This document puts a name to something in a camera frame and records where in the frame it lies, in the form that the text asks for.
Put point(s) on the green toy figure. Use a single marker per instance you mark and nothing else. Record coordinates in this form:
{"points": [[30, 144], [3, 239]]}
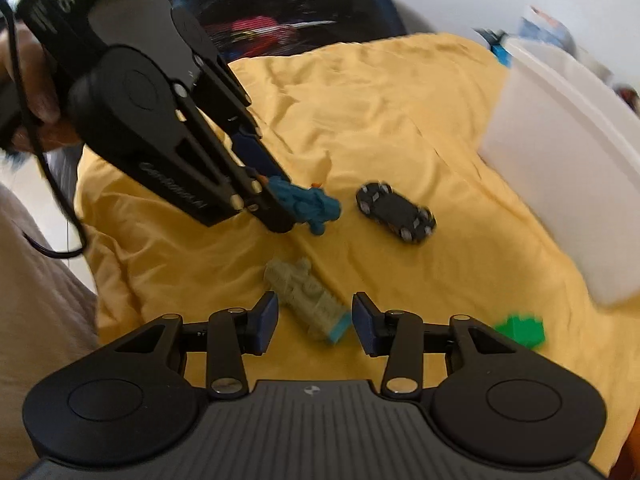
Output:
{"points": [[308, 299]]}

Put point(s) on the translucent plastic storage bin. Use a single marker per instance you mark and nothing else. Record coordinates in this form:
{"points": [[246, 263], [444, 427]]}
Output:
{"points": [[569, 147]]}

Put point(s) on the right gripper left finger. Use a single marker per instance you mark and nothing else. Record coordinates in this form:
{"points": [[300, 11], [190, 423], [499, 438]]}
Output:
{"points": [[226, 337]]}

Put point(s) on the blue toy figure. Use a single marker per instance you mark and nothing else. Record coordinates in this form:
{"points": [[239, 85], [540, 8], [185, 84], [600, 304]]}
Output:
{"points": [[310, 206]]}

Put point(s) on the green building block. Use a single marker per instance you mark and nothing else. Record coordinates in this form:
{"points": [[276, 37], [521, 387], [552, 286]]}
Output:
{"points": [[526, 330]]}

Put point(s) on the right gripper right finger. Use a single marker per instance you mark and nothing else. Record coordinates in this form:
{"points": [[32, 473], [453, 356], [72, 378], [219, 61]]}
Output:
{"points": [[403, 338]]}

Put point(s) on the person's left hand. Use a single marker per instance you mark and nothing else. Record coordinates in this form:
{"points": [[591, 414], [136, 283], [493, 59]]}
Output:
{"points": [[55, 131]]}

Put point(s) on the black toy car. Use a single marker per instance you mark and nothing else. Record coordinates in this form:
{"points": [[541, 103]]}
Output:
{"points": [[409, 222]]}

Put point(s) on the yellow cloth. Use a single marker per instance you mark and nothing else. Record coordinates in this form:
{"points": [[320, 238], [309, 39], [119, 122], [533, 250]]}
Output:
{"points": [[407, 111]]}

